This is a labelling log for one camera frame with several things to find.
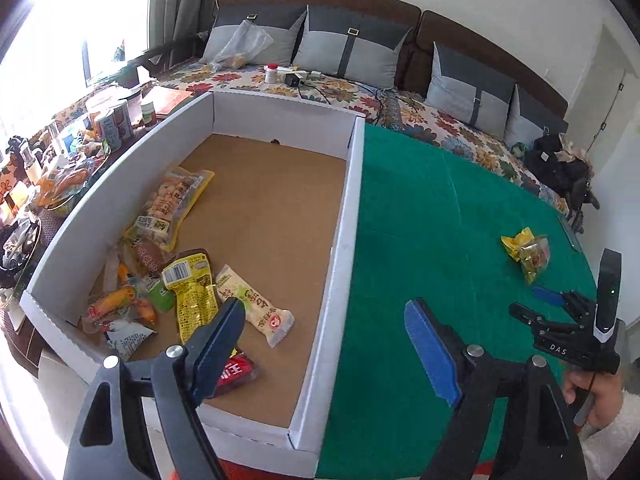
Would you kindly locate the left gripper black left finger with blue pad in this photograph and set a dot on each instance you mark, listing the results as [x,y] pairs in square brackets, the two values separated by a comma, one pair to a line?
[110,440]

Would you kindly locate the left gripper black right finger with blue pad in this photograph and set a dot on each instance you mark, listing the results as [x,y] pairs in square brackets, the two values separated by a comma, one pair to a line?
[519,401]

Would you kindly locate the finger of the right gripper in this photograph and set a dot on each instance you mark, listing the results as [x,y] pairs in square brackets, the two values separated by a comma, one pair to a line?
[529,317]
[548,296]

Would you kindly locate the dried longan bag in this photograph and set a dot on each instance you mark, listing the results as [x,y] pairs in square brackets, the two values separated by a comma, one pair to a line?
[530,251]

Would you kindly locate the white triangular snack packet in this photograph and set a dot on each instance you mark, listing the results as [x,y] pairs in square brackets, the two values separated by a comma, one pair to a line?
[125,338]

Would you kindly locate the clear packed sausage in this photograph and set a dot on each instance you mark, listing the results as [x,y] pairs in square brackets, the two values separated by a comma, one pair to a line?
[142,301]

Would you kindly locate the orange sausage stick snack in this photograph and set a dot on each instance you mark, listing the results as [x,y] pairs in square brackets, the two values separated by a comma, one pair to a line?
[111,302]

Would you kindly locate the yellow chicken feet pouch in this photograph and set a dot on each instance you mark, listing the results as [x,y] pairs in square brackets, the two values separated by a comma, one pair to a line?
[189,276]

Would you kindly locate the white round cake packet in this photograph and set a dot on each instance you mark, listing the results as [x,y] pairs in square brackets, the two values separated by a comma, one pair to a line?
[274,323]

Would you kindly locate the yellow quail egg pack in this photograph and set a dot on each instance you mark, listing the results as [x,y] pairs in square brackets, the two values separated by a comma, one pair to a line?
[165,210]

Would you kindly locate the yellow red snack pouch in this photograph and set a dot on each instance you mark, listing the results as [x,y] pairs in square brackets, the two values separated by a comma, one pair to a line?
[239,370]

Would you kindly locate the long clear snack stick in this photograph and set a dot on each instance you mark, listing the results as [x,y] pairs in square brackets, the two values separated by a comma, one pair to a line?
[110,273]

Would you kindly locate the brown meat vacuum pack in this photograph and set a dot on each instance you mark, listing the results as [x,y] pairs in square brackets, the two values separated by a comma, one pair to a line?
[148,261]

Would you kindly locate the person's right hand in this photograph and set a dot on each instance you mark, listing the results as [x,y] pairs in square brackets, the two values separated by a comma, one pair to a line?
[607,393]

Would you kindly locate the smartphone on table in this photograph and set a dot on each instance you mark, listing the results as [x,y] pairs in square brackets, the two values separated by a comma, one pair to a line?
[570,235]

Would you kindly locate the green table cloth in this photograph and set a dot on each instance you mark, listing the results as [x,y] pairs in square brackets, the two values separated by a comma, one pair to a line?
[430,225]

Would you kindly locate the black bag pile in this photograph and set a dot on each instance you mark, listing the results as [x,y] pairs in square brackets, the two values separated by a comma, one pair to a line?
[554,164]

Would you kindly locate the right grey pillow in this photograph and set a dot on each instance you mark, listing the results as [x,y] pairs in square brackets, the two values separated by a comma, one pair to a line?
[529,120]

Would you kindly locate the grey pillow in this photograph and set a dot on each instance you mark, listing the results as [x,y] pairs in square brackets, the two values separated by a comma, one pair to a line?
[469,91]
[282,21]
[529,120]
[351,45]

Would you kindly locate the black basket of items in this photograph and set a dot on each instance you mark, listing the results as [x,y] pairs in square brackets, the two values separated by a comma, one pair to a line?
[21,246]

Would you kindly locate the snack tray bowl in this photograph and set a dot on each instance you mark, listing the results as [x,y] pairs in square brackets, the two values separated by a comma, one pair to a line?
[62,188]

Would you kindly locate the white cardboard box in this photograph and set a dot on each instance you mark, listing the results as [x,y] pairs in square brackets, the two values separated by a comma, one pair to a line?
[241,195]

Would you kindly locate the tin can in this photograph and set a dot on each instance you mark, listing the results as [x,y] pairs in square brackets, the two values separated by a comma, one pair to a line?
[108,129]
[122,119]

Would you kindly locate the green label bottle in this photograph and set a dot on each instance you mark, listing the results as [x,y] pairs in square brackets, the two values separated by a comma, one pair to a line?
[149,116]

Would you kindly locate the white power strip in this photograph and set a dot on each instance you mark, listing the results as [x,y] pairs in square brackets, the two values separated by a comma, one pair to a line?
[293,77]

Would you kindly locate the white red-cap bottle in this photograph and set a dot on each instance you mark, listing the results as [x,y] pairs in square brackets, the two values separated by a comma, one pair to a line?
[271,74]

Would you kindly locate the red book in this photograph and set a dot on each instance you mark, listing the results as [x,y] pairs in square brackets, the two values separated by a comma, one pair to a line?
[167,100]

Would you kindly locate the clear plastic bag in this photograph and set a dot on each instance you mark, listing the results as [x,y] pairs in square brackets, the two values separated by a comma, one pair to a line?
[245,44]

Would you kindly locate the left grey pillow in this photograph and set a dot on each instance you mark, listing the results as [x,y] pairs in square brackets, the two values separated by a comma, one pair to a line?
[282,21]

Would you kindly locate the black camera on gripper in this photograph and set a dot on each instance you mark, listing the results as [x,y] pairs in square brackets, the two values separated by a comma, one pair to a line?
[608,290]

